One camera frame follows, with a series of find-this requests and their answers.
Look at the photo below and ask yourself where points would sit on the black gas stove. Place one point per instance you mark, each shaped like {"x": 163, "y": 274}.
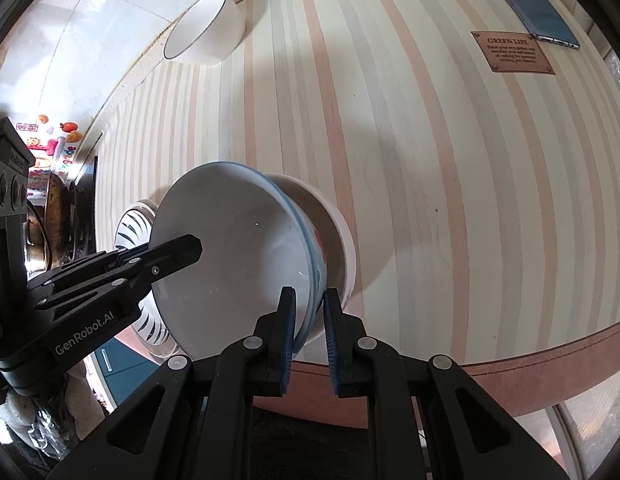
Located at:
{"x": 85, "y": 195}

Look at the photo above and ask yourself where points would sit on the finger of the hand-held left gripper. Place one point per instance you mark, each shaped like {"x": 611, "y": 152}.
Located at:
{"x": 100, "y": 295}
{"x": 175, "y": 252}

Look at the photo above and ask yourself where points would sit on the dark wok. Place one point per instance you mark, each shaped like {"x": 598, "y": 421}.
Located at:
{"x": 59, "y": 220}

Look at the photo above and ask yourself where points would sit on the brown label patch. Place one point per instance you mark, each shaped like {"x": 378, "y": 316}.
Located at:
{"x": 512, "y": 52}

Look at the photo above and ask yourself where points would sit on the blue smartphone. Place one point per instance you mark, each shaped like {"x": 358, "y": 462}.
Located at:
{"x": 529, "y": 5}

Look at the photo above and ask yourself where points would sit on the white plate with dark stripes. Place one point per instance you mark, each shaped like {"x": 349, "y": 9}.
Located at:
{"x": 130, "y": 225}

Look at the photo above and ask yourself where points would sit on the colourful wall sticker strip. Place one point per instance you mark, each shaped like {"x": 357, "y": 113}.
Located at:
{"x": 50, "y": 160}

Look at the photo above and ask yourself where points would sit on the white bowl with blue rim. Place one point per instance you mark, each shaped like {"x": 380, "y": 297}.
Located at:
{"x": 210, "y": 35}

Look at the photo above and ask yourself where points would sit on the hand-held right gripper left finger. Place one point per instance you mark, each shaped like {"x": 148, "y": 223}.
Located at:
{"x": 287, "y": 340}

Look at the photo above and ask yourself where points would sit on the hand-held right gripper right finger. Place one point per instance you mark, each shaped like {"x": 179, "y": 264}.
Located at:
{"x": 332, "y": 340}

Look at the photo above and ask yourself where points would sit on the stainless steel steamer pot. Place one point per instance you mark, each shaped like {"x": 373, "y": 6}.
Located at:
{"x": 36, "y": 240}

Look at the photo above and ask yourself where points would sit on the white bowl with blue pattern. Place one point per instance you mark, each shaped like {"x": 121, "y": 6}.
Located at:
{"x": 230, "y": 240}

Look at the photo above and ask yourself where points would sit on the white bowl with red flowers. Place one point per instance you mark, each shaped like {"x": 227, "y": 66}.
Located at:
{"x": 335, "y": 230}

